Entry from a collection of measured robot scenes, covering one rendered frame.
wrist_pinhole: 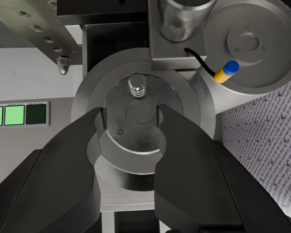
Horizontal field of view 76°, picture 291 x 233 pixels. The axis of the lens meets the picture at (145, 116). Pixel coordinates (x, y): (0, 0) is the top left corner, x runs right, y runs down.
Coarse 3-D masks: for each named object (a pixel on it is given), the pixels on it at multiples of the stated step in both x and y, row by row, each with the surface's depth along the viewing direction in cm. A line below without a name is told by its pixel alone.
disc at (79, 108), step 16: (144, 48) 20; (112, 64) 20; (96, 80) 19; (192, 80) 19; (80, 96) 19; (208, 96) 19; (80, 112) 19; (208, 112) 19; (208, 128) 19; (112, 176) 18; (128, 176) 18; (144, 176) 18
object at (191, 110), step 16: (128, 64) 19; (144, 64) 19; (112, 80) 19; (176, 80) 19; (96, 96) 19; (192, 96) 19; (192, 112) 19; (112, 144) 18; (112, 160) 18; (128, 160) 18; (144, 160) 18
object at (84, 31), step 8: (88, 32) 21; (88, 40) 21; (88, 48) 21; (96, 48) 25; (104, 48) 30; (112, 48) 39; (88, 56) 21; (96, 56) 25; (104, 56) 30; (88, 64) 21; (96, 64) 24; (88, 72) 21
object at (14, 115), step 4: (8, 108) 52; (12, 108) 52; (16, 108) 52; (20, 108) 52; (8, 112) 52; (12, 112) 52; (16, 112) 52; (20, 112) 52; (8, 116) 52; (12, 116) 52; (16, 116) 52; (20, 116) 52; (8, 120) 52; (12, 120) 52; (16, 120) 52; (20, 120) 52
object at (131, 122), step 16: (160, 80) 17; (112, 96) 17; (128, 96) 17; (144, 96) 18; (160, 96) 17; (176, 96) 17; (112, 112) 17; (128, 112) 17; (144, 112) 17; (112, 128) 17; (128, 128) 17; (144, 128) 17; (128, 144) 17; (144, 144) 17
